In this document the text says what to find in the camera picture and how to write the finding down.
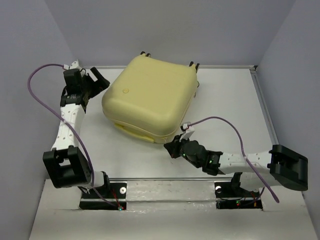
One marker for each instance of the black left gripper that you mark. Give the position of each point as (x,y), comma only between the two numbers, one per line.
(99,85)

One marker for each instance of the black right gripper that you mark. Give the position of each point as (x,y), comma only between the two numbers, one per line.
(172,147)

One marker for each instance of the yellow hard-shell suitcase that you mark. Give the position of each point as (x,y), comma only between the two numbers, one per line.
(150,98)

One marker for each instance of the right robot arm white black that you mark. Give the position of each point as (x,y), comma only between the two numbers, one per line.
(279,166)

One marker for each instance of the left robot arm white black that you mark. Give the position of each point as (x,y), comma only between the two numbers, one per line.
(68,163)

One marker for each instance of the white front cover board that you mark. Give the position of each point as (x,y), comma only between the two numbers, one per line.
(171,210)

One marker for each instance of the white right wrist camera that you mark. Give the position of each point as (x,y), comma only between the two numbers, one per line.
(187,131)

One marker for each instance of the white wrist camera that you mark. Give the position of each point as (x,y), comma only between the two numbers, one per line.
(187,131)
(74,65)

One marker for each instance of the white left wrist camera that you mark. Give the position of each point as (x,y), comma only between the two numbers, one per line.
(74,65)

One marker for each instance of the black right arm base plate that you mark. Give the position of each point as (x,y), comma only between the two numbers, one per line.
(236,198)

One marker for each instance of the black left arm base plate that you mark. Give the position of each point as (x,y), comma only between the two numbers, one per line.
(113,199)

